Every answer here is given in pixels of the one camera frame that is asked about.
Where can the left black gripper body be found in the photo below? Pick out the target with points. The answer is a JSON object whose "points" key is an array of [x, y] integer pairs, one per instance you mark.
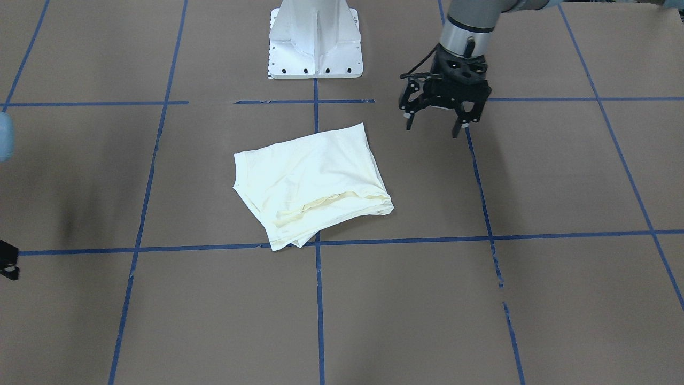
{"points": [[416, 99]]}

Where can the brown paper table cover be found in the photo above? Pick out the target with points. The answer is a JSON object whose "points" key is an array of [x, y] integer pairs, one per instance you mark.
{"points": [[542, 246]]}

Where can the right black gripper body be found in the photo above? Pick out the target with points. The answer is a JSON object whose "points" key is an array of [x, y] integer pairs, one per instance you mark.
{"points": [[7, 256]]}

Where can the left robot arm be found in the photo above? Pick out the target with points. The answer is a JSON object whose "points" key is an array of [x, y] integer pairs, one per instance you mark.
{"points": [[469, 26]]}

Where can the cream long-sleeve cat shirt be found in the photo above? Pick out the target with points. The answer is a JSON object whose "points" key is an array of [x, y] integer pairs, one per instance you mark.
{"points": [[297, 188]]}

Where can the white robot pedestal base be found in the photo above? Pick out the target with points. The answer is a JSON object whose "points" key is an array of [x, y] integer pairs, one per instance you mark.
{"points": [[314, 39]]}

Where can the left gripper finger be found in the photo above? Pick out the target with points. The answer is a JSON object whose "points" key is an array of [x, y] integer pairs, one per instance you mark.
{"points": [[417, 95], [466, 113]]}

